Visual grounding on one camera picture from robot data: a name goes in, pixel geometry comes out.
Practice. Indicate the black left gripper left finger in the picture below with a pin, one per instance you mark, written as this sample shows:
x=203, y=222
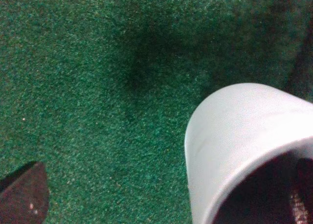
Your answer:
x=24, y=195

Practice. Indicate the green velvet tablecloth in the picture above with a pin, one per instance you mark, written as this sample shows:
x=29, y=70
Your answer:
x=101, y=91

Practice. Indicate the light blue plastic cup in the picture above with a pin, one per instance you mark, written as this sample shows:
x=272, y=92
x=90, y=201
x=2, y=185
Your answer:
x=242, y=144

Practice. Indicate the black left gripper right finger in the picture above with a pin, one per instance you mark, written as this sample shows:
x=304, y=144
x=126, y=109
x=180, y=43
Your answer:
x=301, y=197

